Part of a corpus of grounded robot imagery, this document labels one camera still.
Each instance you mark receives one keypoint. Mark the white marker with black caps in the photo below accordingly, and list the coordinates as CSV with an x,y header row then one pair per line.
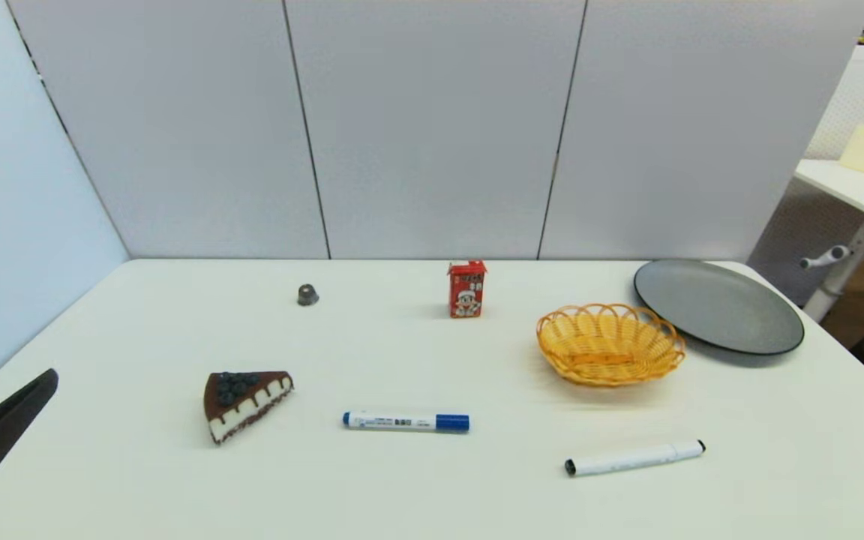
x,y
627,459

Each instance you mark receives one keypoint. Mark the white marker with blue cap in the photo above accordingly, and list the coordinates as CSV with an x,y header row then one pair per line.
x,y
394,421

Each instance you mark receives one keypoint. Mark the chocolate blueberry cake slice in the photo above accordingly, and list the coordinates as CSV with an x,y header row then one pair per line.
x,y
241,405

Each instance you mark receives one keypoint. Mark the red milk carton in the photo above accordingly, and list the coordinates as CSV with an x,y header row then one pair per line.
x,y
466,289

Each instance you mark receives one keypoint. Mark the yellow wicker basket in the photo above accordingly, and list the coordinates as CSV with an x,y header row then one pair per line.
x,y
608,345

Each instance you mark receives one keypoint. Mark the dark grey round plate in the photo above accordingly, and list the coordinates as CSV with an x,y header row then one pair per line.
x,y
717,307

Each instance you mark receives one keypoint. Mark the white side table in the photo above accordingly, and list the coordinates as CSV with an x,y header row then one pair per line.
x,y
844,187

